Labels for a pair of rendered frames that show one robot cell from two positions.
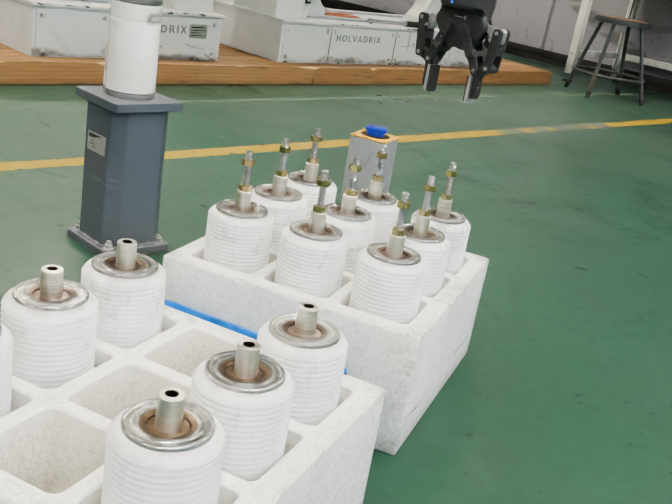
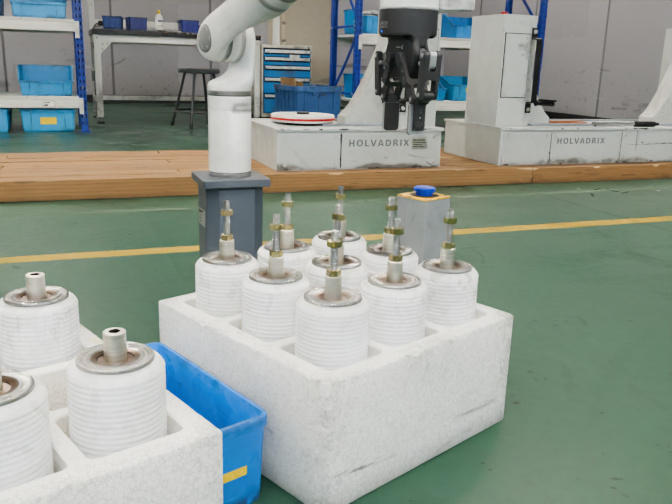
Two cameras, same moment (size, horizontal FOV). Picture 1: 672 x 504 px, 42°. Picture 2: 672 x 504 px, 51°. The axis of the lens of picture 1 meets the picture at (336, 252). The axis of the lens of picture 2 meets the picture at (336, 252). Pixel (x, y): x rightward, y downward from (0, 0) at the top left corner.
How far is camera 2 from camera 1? 0.58 m
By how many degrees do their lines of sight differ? 26
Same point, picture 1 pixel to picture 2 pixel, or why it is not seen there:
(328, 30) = (547, 134)
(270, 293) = (222, 335)
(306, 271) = (255, 314)
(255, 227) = (226, 273)
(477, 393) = (481, 463)
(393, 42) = (619, 141)
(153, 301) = (46, 330)
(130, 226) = not seen: hidden behind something
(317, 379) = (102, 408)
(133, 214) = not seen: hidden behind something
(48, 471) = not seen: outside the picture
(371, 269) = (299, 311)
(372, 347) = (294, 393)
